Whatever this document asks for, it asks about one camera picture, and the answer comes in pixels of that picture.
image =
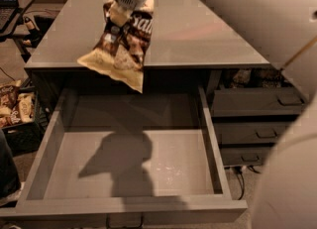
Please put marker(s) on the right upper grey drawer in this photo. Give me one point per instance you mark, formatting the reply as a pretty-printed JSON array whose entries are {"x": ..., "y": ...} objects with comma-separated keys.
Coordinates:
[{"x": 257, "y": 102}]

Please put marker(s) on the right lower grey drawer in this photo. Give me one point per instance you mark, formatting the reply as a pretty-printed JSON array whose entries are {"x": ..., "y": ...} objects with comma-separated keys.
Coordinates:
[{"x": 232, "y": 157}]

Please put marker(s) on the dark clothed person at edge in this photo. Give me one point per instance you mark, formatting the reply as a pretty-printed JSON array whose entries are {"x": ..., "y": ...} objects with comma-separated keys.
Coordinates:
[{"x": 10, "y": 185}]

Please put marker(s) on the chip bag in crate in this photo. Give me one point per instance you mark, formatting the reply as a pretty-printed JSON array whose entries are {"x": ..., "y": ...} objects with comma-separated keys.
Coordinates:
[{"x": 26, "y": 106}]

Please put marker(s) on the open grey top drawer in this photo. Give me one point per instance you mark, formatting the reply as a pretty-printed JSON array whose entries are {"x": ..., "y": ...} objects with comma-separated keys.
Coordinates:
[{"x": 125, "y": 161}]

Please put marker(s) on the open laptop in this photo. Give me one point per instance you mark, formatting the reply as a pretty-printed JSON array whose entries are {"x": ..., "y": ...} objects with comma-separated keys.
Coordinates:
[{"x": 8, "y": 9}]

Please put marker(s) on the grey counter cabinet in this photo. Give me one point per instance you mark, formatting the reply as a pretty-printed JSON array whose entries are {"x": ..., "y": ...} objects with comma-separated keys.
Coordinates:
[{"x": 186, "y": 33}]

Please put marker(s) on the brown sea salt chip bag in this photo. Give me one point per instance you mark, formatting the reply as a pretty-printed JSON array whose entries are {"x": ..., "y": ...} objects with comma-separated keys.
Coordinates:
[{"x": 121, "y": 51}]

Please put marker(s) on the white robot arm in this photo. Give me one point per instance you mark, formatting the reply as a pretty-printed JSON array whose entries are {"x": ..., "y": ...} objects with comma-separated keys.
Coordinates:
[{"x": 284, "y": 33}]

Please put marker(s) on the right middle grey drawer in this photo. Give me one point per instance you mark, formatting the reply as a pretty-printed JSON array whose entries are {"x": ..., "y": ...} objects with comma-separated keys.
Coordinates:
[{"x": 249, "y": 132}]

